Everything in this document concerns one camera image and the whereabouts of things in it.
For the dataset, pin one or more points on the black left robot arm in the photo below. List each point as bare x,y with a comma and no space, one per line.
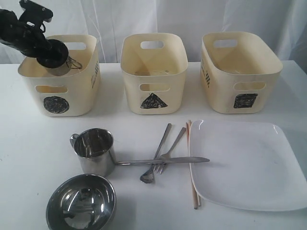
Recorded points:
12,30

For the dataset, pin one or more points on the stainless steel bowl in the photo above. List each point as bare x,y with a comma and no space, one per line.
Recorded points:
83,202

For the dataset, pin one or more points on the steel spoon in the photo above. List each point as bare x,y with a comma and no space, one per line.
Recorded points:
148,176

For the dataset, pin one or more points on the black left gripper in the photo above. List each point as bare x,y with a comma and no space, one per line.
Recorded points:
50,53

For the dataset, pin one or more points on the cream bin with triangle mark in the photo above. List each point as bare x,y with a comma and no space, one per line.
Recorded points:
154,68

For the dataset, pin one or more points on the white backdrop curtain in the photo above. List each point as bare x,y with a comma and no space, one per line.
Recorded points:
282,24

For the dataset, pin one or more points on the steel mug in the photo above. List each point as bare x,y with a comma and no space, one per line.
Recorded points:
95,151
68,65

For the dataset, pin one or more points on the cream bin with circle mark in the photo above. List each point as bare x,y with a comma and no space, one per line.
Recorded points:
72,94

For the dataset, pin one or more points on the cream bin with square mark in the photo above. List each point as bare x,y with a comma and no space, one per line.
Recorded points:
238,72

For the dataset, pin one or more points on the steel mug front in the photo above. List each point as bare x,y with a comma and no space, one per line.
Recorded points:
95,151

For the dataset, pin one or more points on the steel table knife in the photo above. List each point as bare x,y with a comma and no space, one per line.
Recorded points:
165,161

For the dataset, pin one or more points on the wooden chopstick right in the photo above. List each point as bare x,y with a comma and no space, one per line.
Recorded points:
198,198

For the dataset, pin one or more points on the steel fork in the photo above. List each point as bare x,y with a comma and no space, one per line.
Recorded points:
161,167

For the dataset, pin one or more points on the white square plate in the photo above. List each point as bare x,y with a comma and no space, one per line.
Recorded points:
251,166

